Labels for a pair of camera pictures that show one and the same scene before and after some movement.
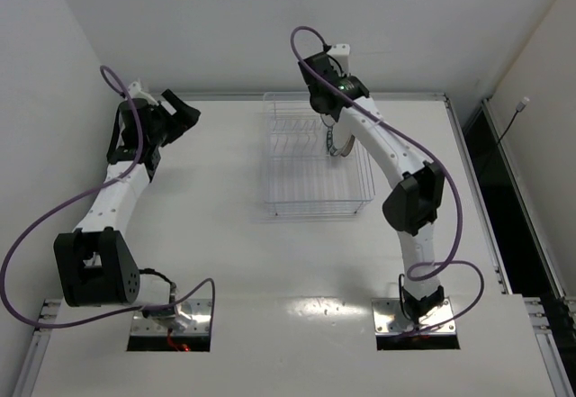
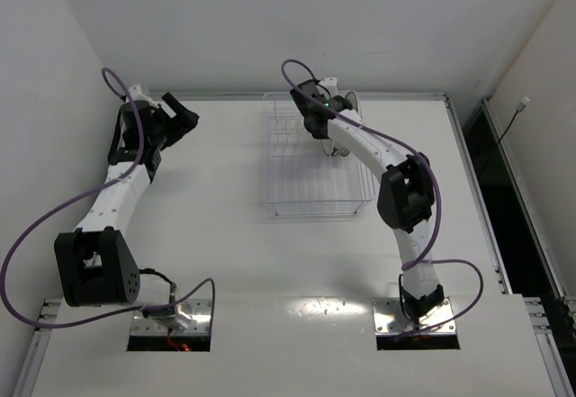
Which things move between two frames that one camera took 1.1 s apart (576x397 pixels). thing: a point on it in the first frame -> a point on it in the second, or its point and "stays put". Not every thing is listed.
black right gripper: [328, 121] -> [316, 127]
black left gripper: [170, 115] stays put
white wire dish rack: [301, 177] stays put
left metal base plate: [201, 310] stays put
